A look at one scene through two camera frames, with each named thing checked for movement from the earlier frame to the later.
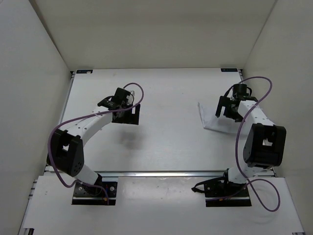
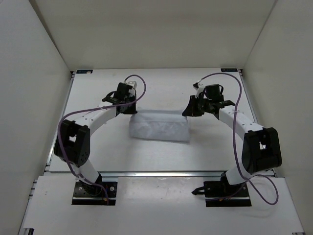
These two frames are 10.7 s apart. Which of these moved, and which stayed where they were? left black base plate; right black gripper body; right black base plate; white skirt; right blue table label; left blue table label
Moved: white skirt; right black gripper body
Stayed: left blue table label; left black base plate; right blue table label; right black base plate
